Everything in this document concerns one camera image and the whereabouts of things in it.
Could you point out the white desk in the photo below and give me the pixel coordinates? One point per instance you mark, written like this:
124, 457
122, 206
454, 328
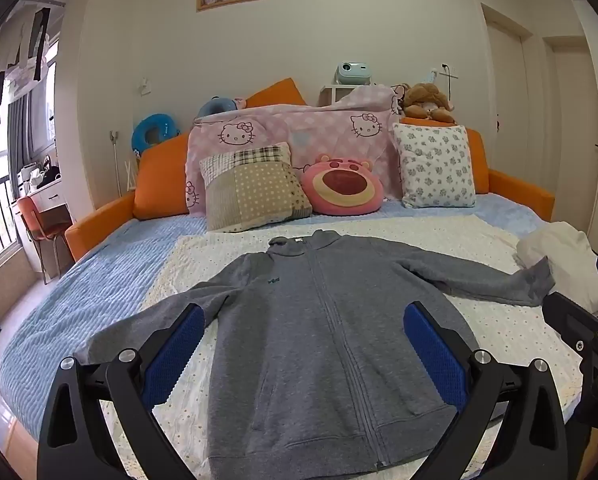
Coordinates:
54, 199

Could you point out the grey zip hoodie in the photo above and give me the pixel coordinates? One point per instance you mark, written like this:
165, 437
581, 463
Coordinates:
329, 335

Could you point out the small orange cushion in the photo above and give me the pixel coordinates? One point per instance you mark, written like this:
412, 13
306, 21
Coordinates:
279, 92

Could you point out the mint green projector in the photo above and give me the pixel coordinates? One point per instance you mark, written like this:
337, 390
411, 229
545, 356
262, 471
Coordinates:
351, 72

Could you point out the orange sofa bed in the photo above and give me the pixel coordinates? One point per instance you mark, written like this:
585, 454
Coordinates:
86, 230

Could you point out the row of hanging clothes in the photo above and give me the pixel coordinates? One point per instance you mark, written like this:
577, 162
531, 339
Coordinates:
9, 45

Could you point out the grey curtain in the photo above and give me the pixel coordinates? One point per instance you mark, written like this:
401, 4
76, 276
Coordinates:
18, 145

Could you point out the pink cat print blanket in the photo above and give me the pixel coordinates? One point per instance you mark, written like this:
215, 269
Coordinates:
289, 125

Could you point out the brown teddy bear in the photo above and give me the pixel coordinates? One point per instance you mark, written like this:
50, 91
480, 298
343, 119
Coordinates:
426, 100

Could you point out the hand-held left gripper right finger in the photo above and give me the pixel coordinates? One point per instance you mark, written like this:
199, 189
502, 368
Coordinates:
434, 355

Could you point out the white wall socket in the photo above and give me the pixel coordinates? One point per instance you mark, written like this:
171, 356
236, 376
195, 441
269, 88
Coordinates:
446, 70

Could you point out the large orange cushion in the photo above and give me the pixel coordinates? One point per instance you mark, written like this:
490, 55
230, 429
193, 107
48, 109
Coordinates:
159, 185

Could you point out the orange chair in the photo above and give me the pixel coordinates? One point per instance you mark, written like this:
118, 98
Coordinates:
39, 222

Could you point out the patchwork dotted pillow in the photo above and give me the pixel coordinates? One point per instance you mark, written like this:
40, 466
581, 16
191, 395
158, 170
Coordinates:
254, 192

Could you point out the white blue floral pillow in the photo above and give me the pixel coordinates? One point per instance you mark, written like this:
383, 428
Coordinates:
434, 165

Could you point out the white wall hook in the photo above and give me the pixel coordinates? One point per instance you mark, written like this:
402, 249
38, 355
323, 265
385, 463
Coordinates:
144, 86

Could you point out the white shelf unit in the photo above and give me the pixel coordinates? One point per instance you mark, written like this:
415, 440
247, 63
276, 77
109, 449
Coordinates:
334, 94

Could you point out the metal walking stick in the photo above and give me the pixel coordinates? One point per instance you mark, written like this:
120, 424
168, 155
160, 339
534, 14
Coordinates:
115, 160

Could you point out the pink bear plush cushion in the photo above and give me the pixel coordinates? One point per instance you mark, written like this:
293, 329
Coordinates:
341, 185

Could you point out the white door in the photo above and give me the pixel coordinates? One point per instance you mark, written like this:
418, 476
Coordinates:
504, 95

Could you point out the white crumpled cloth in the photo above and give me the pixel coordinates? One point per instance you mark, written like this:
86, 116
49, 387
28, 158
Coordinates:
564, 250

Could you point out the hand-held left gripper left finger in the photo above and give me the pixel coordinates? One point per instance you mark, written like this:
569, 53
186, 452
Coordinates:
175, 350

